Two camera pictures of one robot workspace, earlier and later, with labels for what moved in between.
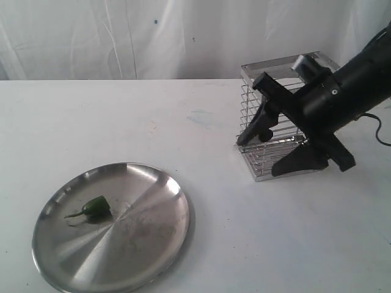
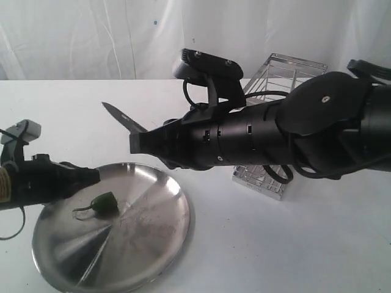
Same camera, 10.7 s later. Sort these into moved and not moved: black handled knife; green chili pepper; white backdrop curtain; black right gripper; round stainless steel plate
Moved: black right gripper; black handled knife; green chili pepper
Not moved: round stainless steel plate; white backdrop curtain
